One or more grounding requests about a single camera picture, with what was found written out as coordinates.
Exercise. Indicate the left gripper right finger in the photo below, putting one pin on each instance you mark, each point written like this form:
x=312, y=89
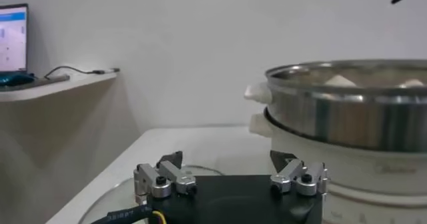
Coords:
x=290, y=172

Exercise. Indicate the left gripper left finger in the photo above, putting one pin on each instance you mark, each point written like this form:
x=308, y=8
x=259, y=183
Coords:
x=173, y=175

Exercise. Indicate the round glass pot lid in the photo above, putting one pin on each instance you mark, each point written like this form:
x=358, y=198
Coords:
x=113, y=205

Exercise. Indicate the white steamed baozi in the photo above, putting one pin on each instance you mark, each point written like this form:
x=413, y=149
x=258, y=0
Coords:
x=340, y=82

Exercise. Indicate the stainless steel steamer basket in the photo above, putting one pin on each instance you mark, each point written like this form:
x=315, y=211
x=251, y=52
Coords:
x=350, y=122

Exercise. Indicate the white electric cooker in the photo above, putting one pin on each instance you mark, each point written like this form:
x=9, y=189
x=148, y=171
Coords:
x=367, y=178

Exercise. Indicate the white side table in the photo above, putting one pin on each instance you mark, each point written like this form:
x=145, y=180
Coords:
x=83, y=83

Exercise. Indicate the blue computer mouse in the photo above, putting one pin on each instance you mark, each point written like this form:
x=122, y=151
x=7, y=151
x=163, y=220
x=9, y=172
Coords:
x=13, y=78

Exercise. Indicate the laptop screen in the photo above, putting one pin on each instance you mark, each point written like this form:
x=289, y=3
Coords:
x=13, y=38

